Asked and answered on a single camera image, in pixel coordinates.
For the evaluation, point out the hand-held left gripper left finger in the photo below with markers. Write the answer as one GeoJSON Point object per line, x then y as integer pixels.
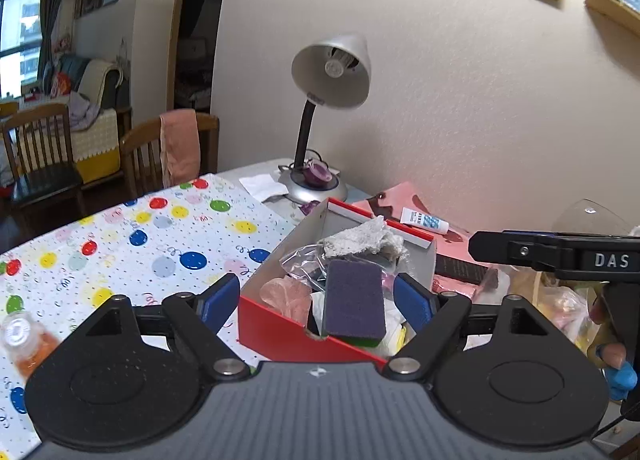
{"type": "Point", "coordinates": [220, 301]}

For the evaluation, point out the balloon print tablecloth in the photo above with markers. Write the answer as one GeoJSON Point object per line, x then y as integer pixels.
{"type": "Point", "coordinates": [125, 250]}

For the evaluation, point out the white tube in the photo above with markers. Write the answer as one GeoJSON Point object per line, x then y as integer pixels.
{"type": "Point", "coordinates": [425, 221]}

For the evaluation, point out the red cardboard box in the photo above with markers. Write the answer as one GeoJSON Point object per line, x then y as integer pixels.
{"type": "Point", "coordinates": [280, 335]}

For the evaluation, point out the pink towel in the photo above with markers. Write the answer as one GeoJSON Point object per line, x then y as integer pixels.
{"type": "Point", "coordinates": [180, 149]}

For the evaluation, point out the beige knitted cloth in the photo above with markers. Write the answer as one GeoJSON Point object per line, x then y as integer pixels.
{"type": "Point", "coordinates": [360, 240]}

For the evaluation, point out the pink translucent soft bag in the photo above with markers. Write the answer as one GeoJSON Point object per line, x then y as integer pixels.
{"type": "Point", "coordinates": [287, 297]}

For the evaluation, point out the pink flat packet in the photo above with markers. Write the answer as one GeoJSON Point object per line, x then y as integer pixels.
{"type": "Point", "coordinates": [395, 197]}

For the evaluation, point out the grey curtain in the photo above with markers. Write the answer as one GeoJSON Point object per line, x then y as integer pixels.
{"type": "Point", "coordinates": [54, 24]}

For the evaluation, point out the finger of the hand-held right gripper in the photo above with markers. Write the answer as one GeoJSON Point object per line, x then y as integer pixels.
{"type": "Point", "coordinates": [515, 250]}

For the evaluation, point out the wooden chair with towel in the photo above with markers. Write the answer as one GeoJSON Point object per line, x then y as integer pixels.
{"type": "Point", "coordinates": [140, 154]}

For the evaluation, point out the translucent pastel bag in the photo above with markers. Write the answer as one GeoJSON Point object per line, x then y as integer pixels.
{"type": "Point", "coordinates": [555, 310]}

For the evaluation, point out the grey desk lamp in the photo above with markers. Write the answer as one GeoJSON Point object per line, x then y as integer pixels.
{"type": "Point", "coordinates": [330, 74]}

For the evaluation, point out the purple sponge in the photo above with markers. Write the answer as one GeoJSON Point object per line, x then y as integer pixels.
{"type": "Point", "coordinates": [354, 300]}

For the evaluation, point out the purple hair band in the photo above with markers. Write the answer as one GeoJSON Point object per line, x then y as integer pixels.
{"type": "Point", "coordinates": [315, 173]}

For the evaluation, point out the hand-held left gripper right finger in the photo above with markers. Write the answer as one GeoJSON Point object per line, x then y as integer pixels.
{"type": "Point", "coordinates": [414, 301]}

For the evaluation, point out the wooden slatted chair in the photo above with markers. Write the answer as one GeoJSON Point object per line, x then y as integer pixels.
{"type": "Point", "coordinates": [45, 185]}

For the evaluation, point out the wooden door frame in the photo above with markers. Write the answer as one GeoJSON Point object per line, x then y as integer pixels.
{"type": "Point", "coordinates": [177, 29]}

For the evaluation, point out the black flat remote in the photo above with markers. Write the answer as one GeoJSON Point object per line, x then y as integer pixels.
{"type": "Point", "coordinates": [457, 270]}

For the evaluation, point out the orange juice bottle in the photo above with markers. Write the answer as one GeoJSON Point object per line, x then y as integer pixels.
{"type": "Point", "coordinates": [27, 345]}

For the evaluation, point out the person's right hand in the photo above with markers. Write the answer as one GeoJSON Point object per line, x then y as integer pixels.
{"type": "Point", "coordinates": [614, 357]}

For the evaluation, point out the clear bubble wrap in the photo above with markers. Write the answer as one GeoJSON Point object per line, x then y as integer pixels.
{"type": "Point", "coordinates": [300, 262]}

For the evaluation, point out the white paper sheet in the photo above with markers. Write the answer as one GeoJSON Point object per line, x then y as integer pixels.
{"type": "Point", "coordinates": [260, 186]}

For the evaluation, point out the sofa with cream blanket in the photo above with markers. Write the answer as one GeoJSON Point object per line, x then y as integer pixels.
{"type": "Point", "coordinates": [95, 139]}

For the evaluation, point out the large window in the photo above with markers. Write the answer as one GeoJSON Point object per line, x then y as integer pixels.
{"type": "Point", "coordinates": [17, 44]}

